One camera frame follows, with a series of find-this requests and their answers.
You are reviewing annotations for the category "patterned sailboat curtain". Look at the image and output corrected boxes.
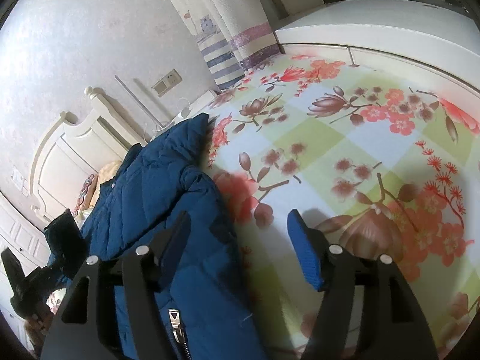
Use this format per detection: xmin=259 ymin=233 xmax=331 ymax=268
xmin=170 ymin=0 xmax=280 ymax=90

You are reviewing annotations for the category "white nightstand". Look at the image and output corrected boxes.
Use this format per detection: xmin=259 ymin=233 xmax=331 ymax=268
xmin=172 ymin=89 xmax=217 ymax=124

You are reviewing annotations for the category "gold wall socket plate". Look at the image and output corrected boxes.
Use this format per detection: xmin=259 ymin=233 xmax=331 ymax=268
xmin=151 ymin=69 xmax=182 ymax=97

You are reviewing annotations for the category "white charger with cable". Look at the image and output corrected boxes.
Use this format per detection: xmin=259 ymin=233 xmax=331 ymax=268
xmin=142 ymin=97 xmax=192 ymax=144

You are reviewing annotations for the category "white window bench cabinet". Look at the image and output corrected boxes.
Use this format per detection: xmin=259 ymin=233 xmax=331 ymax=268
xmin=274 ymin=0 xmax=480 ymax=103

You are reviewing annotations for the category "floral bed quilt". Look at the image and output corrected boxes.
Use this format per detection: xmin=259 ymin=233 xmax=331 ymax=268
xmin=204 ymin=55 xmax=479 ymax=359

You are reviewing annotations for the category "navy blue puffer jacket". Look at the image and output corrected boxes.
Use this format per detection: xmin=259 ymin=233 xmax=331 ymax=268
xmin=46 ymin=112 xmax=269 ymax=360

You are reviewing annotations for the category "beige patterned pillow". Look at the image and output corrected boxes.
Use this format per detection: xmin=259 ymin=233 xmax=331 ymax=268
xmin=89 ymin=161 xmax=122 ymax=209

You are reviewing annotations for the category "white wooden headboard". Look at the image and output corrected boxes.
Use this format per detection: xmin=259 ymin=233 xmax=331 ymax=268
xmin=29 ymin=87 xmax=146 ymax=224

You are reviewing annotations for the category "embroidered round cushion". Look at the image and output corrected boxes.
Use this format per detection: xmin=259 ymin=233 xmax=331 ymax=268
xmin=72 ymin=174 xmax=98 ymax=216

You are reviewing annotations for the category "person's left hand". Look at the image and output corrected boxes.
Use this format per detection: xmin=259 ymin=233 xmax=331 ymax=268
xmin=24 ymin=301 xmax=55 ymax=359

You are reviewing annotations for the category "white wardrobe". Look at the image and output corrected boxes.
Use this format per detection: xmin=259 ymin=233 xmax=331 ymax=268
xmin=0 ymin=194 xmax=49 ymax=351

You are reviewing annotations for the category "slim grey desk lamp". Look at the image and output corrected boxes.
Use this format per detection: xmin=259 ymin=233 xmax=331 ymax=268
xmin=114 ymin=75 xmax=170 ymax=130

